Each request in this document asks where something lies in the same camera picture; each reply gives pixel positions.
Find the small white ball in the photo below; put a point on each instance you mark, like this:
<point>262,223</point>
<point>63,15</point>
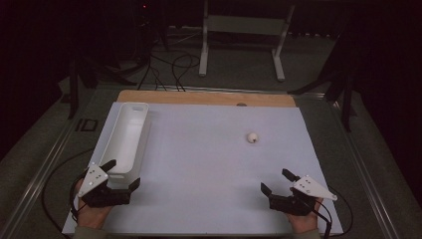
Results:
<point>252,137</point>

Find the black stand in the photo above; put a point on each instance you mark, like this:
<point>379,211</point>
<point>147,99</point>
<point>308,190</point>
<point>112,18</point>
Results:
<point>73,89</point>
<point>345,96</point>

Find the white metal stand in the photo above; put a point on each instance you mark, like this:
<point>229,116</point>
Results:
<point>244,25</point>

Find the white plastic bin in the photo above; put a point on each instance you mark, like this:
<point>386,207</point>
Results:
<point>126,142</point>

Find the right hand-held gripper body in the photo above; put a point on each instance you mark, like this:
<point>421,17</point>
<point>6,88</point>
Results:
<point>292,203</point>

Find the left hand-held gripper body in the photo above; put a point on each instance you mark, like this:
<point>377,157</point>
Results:
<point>99,195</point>

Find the wooden table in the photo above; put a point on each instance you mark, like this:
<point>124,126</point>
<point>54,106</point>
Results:
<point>199,98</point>

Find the metal floor frame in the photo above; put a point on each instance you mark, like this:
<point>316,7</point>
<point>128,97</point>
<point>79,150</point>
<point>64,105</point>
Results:
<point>36,179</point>

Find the person's right hand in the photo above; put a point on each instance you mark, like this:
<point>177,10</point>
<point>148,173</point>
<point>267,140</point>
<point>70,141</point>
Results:
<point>303,222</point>

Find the white table sheet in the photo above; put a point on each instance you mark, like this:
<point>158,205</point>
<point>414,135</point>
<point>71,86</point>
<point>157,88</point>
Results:
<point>205,172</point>

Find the person's left hand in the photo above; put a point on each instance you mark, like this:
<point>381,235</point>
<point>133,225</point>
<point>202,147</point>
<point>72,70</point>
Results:
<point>94,215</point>

